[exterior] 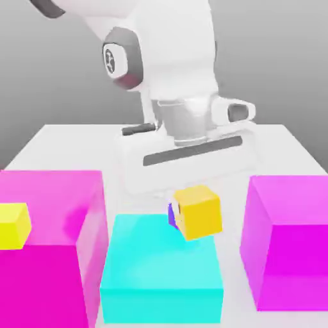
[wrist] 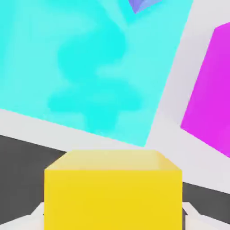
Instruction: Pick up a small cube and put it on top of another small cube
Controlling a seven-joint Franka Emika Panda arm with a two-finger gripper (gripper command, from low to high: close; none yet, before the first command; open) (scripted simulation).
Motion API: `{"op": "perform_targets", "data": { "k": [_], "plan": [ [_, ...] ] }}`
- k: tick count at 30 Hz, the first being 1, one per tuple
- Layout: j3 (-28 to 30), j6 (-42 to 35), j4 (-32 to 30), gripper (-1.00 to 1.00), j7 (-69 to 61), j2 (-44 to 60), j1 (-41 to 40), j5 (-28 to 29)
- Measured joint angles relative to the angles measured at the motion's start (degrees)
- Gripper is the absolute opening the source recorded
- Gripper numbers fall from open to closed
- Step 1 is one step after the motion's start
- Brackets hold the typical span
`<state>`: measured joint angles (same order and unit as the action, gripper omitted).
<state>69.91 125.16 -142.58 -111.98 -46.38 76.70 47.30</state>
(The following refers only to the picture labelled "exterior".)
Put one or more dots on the large pink box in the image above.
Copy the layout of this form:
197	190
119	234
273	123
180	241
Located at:
38	256

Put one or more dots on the large cyan box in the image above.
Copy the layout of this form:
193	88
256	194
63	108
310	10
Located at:
159	269

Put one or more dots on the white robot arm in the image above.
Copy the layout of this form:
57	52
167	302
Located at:
176	51

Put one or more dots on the small purple cube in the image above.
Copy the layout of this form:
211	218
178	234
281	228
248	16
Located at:
171	216

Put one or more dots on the small orange cube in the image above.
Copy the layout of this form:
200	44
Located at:
198	212

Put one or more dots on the small yellow cube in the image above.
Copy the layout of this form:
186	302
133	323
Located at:
11	226

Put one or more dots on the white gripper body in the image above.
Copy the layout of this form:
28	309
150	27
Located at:
189	164

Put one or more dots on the large magenta box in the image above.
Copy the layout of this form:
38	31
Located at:
289	243

